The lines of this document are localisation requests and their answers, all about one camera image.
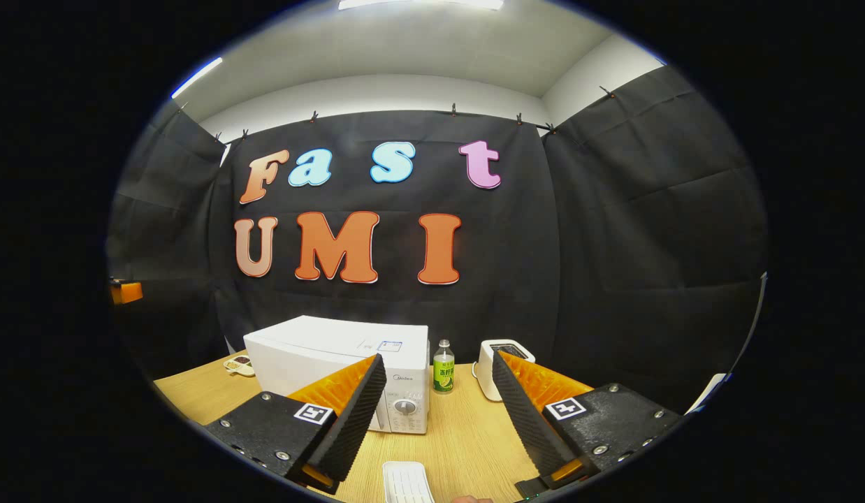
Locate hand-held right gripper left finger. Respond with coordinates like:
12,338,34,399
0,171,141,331
204,353,388,495

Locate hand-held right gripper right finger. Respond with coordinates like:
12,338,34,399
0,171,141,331
491,349,685,490

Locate white microwave oven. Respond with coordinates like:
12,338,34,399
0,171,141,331
244,316,431,435

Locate white toaster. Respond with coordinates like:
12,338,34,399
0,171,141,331
472,340,536,402

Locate white rectangular dish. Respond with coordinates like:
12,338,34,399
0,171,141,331
382,461,437,503

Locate green label drink bottle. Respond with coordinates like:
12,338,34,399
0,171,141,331
432,340,456,395

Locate black backdrop cloth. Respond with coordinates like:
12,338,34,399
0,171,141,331
106,66,769,413

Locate ceiling light strip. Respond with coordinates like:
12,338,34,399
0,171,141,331
170,57,224,99

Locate ceiling light panel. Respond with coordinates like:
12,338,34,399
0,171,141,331
338,0,504,10

